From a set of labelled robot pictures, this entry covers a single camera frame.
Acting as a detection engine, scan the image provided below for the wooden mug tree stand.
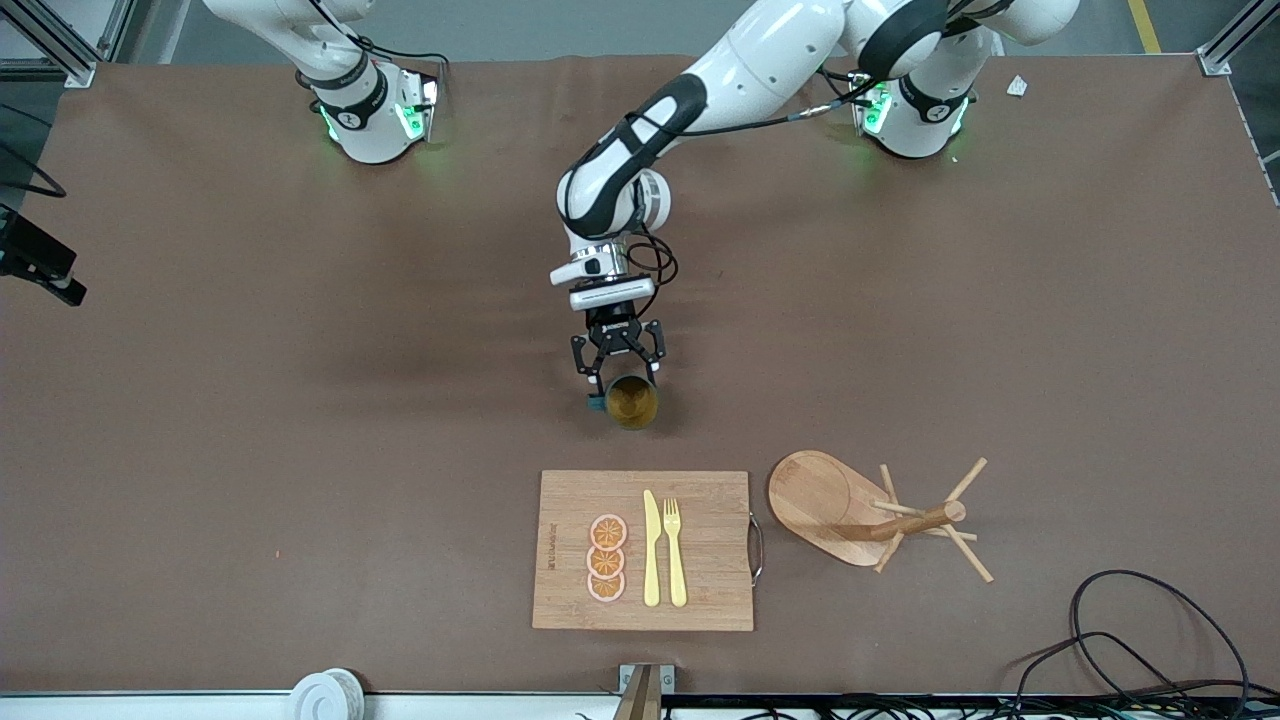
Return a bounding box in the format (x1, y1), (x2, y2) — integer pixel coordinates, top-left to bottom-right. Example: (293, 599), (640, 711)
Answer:
(768, 450), (996, 585)

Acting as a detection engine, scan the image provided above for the black camera device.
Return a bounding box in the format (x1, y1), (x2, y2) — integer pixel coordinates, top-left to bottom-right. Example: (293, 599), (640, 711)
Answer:
(0, 205), (89, 308)

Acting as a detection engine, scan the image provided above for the yellow plastic fork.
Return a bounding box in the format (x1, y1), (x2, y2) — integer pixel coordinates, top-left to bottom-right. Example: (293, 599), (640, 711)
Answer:
(663, 497), (689, 609)

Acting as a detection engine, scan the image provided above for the yellow plastic knife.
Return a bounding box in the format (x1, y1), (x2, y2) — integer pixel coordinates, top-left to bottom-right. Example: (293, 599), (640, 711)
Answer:
(642, 489), (663, 609)

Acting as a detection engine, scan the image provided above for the bamboo cutting board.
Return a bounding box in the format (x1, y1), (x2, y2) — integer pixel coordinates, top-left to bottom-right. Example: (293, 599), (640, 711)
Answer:
(532, 470), (756, 633)

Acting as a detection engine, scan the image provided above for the white tape roll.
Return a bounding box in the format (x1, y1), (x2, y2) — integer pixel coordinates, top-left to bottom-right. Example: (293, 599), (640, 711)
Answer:
(289, 668), (364, 720)

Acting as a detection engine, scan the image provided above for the thin black cable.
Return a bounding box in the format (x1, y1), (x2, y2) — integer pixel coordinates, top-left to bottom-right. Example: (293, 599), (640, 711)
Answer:
(0, 138), (68, 200)

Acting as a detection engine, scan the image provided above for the metal table edge bracket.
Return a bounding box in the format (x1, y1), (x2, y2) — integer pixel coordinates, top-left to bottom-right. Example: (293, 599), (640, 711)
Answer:
(612, 662), (678, 720)

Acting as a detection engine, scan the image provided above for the teal mug with HOME print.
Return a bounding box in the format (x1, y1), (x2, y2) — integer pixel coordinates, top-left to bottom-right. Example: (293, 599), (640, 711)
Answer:
(586, 374), (661, 432)

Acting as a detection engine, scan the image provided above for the aluminium frame post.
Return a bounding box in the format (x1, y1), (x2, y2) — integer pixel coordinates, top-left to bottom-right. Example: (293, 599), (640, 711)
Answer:
(0, 0), (138, 90)
(1196, 0), (1280, 78)

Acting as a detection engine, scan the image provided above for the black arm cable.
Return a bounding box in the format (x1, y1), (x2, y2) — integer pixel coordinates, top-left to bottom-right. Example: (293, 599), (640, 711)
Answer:
(628, 70), (901, 293)

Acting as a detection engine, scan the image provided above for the dark looped cable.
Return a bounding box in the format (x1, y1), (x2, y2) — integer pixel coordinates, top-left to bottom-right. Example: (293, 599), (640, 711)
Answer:
(1068, 569), (1253, 720)

